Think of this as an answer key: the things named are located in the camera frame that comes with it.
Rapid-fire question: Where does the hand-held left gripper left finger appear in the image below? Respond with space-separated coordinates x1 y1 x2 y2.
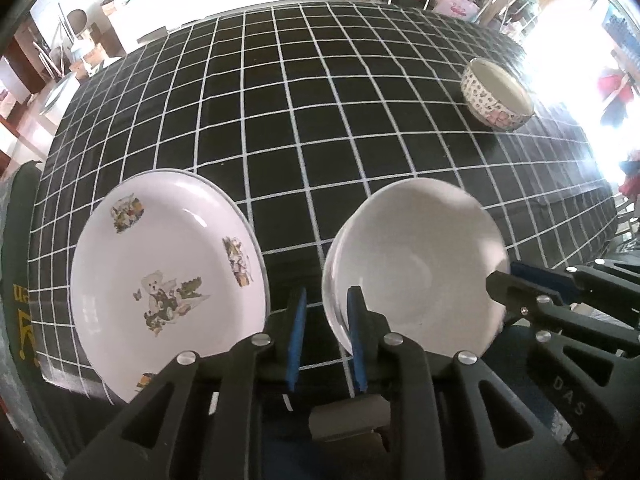
60 287 308 480

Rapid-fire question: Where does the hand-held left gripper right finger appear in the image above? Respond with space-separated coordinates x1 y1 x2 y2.
346 285 586 480

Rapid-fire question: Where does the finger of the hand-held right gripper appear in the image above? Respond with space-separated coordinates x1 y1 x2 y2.
486 270 640 347
509 257 640 307

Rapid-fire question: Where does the large plain white bowl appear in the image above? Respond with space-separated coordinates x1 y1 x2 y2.
321 177 511 368

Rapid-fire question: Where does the white plate with bear print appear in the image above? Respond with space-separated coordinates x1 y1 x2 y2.
70 169 271 405

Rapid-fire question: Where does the floral patterned bowl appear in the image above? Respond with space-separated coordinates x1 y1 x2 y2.
460 57 536 132

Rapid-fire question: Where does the red hanging garment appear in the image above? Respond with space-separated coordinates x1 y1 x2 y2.
597 67 636 128

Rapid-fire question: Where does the black checked tablecloth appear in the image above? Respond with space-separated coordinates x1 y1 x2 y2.
27 1 621 411

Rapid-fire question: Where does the grey textured cover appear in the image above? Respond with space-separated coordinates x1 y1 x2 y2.
0 340 71 480

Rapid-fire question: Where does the pink bag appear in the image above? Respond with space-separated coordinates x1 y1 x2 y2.
434 0 481 21

